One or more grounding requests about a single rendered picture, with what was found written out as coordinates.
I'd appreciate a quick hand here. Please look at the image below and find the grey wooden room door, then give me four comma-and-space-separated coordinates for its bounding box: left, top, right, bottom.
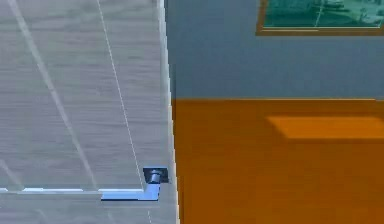
0, 0, 181, 224

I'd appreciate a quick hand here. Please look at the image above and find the blue lever door handle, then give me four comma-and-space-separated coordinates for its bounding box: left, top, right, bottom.
100, 166, 170, 202

